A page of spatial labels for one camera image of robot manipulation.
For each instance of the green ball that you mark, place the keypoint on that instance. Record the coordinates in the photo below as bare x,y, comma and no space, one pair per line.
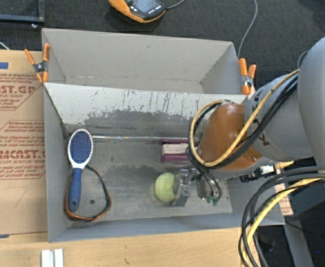
164,187

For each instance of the blue and white hairbrush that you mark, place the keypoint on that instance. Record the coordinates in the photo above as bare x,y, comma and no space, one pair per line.
80,149

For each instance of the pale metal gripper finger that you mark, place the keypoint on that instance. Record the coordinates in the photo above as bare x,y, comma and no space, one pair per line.
185,177
184,195

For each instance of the grey metal bin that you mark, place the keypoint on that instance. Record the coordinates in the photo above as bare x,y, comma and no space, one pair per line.
134,63

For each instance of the brown cardboard board, red print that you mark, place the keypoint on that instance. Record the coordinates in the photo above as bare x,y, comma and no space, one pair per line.
17,199

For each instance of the purple and white stapler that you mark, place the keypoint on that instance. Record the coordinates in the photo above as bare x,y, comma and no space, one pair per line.
174,150

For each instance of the black cylinder on white bracket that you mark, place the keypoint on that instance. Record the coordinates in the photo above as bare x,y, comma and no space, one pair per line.
265,170

